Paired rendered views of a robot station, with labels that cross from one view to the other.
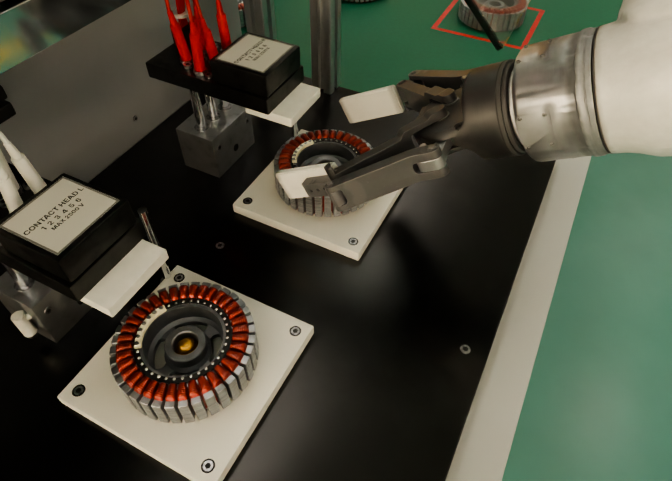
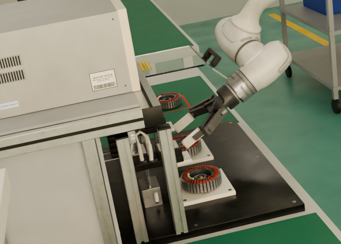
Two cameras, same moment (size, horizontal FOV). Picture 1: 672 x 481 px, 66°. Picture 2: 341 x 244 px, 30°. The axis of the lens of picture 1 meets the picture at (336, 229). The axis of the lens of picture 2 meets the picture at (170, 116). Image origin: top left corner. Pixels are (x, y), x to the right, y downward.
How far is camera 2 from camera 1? 1.55 m
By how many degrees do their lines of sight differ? 38
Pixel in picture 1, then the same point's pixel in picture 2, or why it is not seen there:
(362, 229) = (207, 152)
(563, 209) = (249, 131)
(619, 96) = (252, 77)
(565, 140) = (247, 92)
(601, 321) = not seen: hidden behind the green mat
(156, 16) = not seen: hidden behind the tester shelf
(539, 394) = not seen: outside the picture
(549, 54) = (233, 77)
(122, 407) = (199, 196)
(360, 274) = (217, 160)
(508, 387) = (273, 160)
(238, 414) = (225, 183)
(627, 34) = (246, 67)
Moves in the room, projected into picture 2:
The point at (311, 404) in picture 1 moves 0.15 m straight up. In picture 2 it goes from (237, 178) to (230, 129)
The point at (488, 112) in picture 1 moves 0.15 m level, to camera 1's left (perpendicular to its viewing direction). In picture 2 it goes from (228, 95) to (190, 111)
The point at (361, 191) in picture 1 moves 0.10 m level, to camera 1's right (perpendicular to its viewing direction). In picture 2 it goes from (212, 126) to (237, 115)
